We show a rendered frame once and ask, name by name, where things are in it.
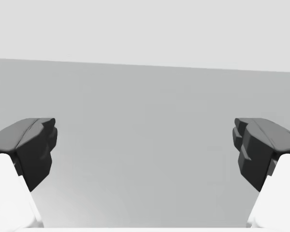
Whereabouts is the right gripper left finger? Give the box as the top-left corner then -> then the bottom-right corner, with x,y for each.
0,117 -> 58,228

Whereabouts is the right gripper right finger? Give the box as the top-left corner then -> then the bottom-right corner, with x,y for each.
232,117 -> 290,228

